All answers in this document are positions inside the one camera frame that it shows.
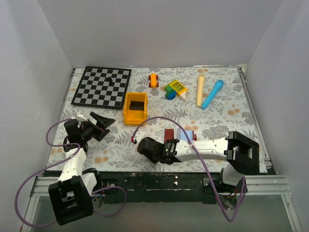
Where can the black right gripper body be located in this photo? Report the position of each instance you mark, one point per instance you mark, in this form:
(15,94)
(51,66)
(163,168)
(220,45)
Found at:
(154,159)

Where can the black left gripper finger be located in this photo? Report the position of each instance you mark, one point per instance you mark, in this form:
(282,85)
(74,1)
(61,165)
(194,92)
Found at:
(102,122)
(101,133)

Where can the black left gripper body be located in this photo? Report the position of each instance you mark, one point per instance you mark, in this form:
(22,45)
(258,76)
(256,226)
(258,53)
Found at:
(90,130)

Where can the red leather card holder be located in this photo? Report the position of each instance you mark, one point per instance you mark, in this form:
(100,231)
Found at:
(170,134)

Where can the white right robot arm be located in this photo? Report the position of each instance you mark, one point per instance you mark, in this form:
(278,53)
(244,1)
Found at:
(241,152)

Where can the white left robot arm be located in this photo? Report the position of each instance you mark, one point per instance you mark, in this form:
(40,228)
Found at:
(70,195)

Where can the black white chessboard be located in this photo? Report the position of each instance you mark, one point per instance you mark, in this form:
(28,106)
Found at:
(94,89)

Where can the yellow plastic bin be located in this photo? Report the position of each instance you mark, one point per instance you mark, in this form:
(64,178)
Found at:
(135,108)

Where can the colourful toy block house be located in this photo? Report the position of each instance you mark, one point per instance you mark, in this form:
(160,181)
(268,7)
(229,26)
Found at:
(175,88)

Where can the orange toy car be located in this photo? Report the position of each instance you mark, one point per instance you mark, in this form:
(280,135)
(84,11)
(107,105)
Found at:
(153,78)

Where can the floral table mat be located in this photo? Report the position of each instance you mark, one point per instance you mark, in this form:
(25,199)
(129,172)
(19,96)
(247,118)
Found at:
(228,111)

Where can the cream toy microphone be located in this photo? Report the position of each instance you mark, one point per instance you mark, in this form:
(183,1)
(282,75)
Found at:
(200,86)

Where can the blue toy microphone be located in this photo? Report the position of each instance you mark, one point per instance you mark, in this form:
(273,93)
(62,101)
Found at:
(217,87)

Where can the black front table rail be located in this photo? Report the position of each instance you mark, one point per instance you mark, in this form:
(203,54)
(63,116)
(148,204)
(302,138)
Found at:
(175,187)

